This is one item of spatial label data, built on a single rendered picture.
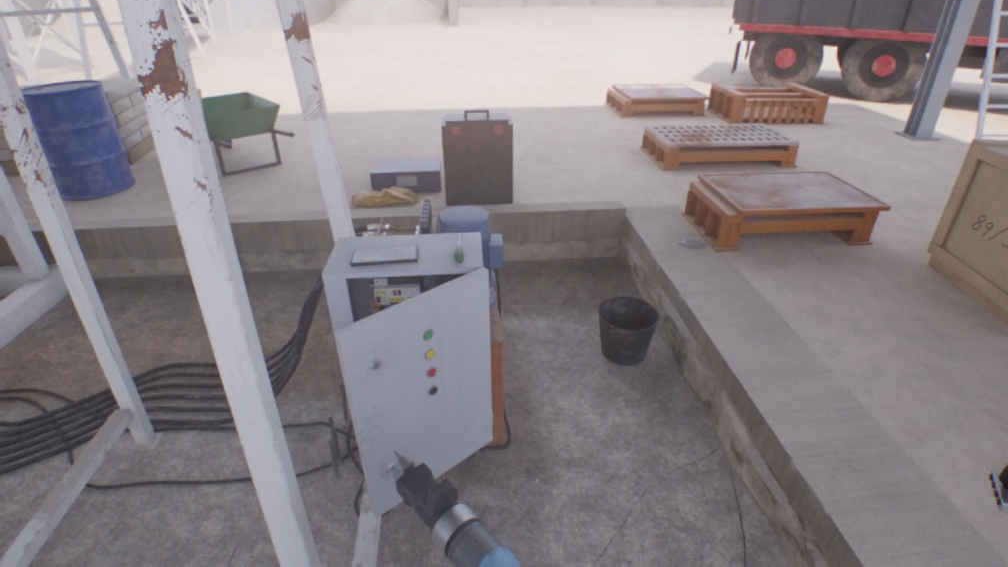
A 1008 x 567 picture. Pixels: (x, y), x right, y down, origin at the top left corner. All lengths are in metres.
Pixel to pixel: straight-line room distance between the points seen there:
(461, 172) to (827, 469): 2.81
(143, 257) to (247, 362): 3.46
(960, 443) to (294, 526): 2.35
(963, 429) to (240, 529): 2.89
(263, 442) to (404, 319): 0.37
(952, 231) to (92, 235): 5.60
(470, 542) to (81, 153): 4.73
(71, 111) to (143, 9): 4.27
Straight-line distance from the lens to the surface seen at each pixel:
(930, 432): 2.65
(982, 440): 2.74
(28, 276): 4.65
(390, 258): 1.34
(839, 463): 2.34
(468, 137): 3.74
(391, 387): 1.26
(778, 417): 2.39
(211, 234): 1.00
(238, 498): 2.58
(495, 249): 2.15
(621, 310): 3.07
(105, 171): 5.36
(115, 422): 2.82
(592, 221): 3.84
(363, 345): 1.15
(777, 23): 9.14
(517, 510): 2.30
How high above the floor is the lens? 1.89
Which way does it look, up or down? 28 degrees down
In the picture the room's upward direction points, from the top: straight up
